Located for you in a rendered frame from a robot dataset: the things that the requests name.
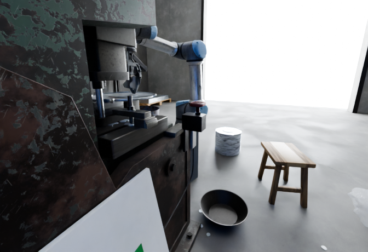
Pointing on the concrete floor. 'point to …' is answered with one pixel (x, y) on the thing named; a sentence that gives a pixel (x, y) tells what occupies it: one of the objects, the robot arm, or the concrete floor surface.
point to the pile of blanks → (228, 144)
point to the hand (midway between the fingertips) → (134, 91)
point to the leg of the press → (74, 170)
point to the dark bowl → (224, 207)
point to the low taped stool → (282, 165)
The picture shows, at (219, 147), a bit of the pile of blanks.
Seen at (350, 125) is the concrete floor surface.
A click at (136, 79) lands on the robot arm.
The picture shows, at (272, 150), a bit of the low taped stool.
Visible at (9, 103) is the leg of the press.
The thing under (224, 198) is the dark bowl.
